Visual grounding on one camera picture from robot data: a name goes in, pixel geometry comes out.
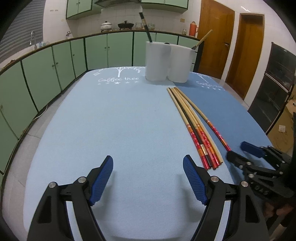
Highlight bamboo chopstick red pattern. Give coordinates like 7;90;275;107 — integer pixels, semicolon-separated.
176;87;231;151

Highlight bamboo chopstick red end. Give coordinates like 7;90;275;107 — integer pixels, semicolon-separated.
167;88;210;170

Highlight pale bamboo chopstick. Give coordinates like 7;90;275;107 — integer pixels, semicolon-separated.
168;87;223;170

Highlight black chopstick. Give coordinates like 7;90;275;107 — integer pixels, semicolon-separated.
139;12;152;43

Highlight green lower kitchen cabinets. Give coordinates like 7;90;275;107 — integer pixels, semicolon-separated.
1;30;198;174

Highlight green kitchen cabinets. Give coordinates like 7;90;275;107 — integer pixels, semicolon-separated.
65;0;189;20
1;30;198;174

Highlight green upper kitchen cabinets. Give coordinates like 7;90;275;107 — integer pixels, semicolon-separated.
65;0;189;20

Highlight dark blue table mat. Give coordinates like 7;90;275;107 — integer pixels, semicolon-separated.
172;71;276;186

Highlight black oven cabinet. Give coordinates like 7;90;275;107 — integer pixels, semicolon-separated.
248;43;295;133

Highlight right wooden door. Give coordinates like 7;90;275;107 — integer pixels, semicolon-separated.
226;13;264;99

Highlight wooden door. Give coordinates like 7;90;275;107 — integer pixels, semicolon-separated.
226;13;264;99
198;0;235;79

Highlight light blue table mat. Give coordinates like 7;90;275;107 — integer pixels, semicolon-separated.
23;66;234;241

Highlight white twin utensil holder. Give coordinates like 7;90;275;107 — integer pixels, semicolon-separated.
145;41;196;83

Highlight orange thermos flask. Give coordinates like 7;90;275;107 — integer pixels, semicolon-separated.
189;21;199;37

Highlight left wooden door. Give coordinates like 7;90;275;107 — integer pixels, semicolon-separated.
198;0;235;79

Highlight chrome sink faucet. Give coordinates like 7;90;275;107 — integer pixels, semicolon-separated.
29;31;37;50

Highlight black wok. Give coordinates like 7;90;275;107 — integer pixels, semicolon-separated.
118;21;134;31

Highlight grey window blind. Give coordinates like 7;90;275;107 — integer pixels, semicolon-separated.
1;0;46;61

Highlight white cooking pot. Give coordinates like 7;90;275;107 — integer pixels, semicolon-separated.
100;21;112;33

